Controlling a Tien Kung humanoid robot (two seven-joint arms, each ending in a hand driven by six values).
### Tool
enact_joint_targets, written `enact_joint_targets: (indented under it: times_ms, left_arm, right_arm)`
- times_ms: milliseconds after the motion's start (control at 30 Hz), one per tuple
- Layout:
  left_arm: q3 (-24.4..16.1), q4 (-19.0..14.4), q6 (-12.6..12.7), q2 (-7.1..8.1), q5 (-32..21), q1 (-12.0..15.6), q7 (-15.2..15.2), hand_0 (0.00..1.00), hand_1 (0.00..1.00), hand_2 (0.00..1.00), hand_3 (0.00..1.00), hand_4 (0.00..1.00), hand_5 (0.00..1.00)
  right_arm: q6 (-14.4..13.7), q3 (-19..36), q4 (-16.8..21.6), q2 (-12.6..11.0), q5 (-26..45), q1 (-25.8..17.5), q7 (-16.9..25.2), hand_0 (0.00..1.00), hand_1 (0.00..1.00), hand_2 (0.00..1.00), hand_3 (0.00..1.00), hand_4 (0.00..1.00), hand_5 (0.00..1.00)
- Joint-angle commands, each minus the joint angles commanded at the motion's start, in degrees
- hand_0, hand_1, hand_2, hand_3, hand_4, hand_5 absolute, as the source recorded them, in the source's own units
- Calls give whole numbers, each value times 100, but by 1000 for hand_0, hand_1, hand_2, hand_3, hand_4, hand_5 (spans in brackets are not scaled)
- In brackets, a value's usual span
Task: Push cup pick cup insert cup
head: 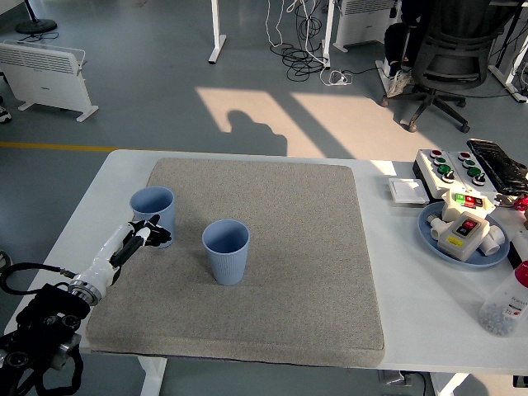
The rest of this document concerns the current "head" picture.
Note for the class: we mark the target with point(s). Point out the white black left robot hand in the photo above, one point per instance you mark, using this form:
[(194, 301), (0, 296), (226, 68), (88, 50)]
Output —
[(105, 253)]

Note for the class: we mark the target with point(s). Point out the blue ribbed plastic cup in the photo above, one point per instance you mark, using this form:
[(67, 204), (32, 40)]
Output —
[(166, 214), (227, 268)]

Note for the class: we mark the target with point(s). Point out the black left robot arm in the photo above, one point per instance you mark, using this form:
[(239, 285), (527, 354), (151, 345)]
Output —
[(49, 313)]

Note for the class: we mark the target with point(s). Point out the white push-button control box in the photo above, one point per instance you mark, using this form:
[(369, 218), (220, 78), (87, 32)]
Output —
[(429, 175)]

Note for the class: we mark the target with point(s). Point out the grey white shoe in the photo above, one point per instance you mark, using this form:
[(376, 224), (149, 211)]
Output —
[(4, 259)]

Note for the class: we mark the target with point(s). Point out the white table leg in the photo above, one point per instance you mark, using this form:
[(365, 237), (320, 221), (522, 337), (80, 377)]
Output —
[(447, 385), (152, 377)]

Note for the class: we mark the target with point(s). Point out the grey-brown foam mat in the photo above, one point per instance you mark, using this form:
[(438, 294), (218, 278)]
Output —
[(268, 268)]

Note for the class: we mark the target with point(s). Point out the white black shoe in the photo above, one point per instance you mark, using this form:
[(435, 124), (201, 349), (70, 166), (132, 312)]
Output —
[(3, 114)]

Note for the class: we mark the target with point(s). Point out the large white panel heater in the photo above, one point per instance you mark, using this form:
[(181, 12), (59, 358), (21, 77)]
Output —
[(45, 82)]

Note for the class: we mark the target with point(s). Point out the black fan stand base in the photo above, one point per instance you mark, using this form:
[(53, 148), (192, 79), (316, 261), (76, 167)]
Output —
[(36, 26)]

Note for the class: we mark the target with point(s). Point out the white desk leg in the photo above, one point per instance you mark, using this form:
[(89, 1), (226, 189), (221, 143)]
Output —
[(506, 78), (327, 33), (216, 33)]

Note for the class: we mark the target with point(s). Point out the blue round plate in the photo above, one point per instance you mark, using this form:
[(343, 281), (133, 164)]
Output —
[(429, 243)]

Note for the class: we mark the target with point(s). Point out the white plastic pipe fitting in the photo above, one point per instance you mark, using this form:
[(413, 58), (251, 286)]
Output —
[(495, 241), (436, 227)]

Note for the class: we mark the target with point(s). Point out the white green-red button box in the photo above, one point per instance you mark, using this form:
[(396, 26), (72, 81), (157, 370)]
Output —
[(451, 208)]

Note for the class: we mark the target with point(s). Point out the person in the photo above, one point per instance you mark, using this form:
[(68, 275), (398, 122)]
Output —
[(396, 45)]

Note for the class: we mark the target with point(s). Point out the black mesh office chair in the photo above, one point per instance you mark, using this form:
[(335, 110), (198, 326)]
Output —
[(449, 53)]

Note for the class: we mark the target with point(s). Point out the clear bottle with red cap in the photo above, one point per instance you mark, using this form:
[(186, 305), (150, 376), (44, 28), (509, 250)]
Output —
[(505, 305)]

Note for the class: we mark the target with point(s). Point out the black wrapped keyboard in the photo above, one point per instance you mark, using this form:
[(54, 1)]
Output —
[(499, 165)]

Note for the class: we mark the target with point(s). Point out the red small object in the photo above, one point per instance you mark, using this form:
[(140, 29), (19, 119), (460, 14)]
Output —
[(522, 204)]

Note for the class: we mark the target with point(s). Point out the white wall switch plate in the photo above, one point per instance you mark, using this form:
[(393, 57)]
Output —
[(406, 191)]

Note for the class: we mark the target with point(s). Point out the white red-black start-stop switch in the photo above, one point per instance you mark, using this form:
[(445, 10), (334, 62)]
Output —
[(460, 239)]

